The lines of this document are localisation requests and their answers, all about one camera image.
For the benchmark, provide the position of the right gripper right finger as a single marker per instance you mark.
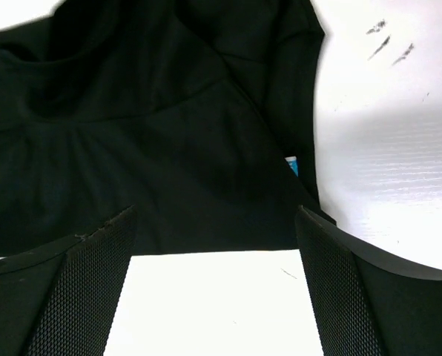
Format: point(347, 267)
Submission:
point(367, 301)

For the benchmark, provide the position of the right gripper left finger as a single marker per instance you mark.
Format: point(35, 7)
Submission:
point(61, 298)

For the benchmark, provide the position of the black t-shirt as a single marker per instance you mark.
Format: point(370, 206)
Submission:
point(198, 113)

